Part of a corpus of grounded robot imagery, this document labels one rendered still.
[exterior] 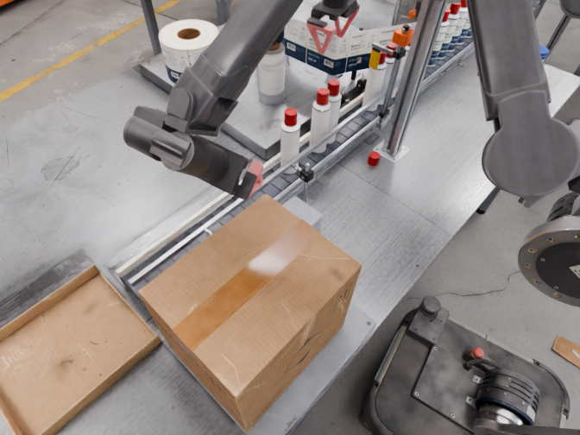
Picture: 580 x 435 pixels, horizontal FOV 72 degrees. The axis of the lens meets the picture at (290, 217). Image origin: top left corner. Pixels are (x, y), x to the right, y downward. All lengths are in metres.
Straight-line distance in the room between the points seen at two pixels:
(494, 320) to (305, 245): 1.50
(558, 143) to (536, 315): 1.82
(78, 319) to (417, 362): 1.14
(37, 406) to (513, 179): 0.94
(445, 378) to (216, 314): 1.11
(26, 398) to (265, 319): 0.57
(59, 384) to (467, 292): 1.72
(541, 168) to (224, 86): 0.38
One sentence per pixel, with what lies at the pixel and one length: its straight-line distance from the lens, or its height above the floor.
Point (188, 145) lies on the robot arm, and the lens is 0.59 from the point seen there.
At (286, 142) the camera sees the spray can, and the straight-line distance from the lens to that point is 1.08.
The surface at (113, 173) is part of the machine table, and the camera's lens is 1.33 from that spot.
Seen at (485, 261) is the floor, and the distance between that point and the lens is 2.27.
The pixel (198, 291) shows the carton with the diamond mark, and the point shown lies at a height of 1.12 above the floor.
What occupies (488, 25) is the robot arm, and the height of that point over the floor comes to 1.53.
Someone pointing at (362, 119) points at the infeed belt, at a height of 0.88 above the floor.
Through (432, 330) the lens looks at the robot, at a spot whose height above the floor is 0.28.
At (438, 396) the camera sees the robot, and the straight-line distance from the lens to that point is 1.60.
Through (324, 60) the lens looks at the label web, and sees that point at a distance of 1.49.
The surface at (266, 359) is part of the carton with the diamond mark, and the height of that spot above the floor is 1.12.
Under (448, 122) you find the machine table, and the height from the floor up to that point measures 0.83.
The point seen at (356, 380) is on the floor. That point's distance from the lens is 1.82.
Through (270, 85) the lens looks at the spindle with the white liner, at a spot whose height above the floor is 0.95.
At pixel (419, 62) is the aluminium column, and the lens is 1.15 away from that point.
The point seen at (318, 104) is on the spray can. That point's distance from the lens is 1.13.
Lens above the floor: 1.72
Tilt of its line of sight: 52 degrees down
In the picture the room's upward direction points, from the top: 2 degrees clockwise
